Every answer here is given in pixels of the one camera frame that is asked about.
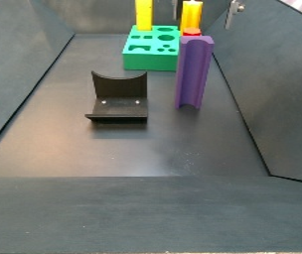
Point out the yellow square block peg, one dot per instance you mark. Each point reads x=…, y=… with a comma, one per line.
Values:
x=143, y=14

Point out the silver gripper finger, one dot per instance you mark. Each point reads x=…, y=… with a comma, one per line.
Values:
x=174, y=9
x=236, y=7

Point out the black L-shaped fixture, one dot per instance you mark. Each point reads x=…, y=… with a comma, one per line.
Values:
x=120, y=98

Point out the red cylinder peg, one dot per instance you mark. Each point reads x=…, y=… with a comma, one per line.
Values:
x=191, y=32

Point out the green foam shape board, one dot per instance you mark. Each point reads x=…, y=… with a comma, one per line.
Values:
x=151, y=50

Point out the yellow star peg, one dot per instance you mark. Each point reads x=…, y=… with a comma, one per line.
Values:
x=191, y=14

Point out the purple arch block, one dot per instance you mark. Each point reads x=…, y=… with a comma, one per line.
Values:
x=195, y=54

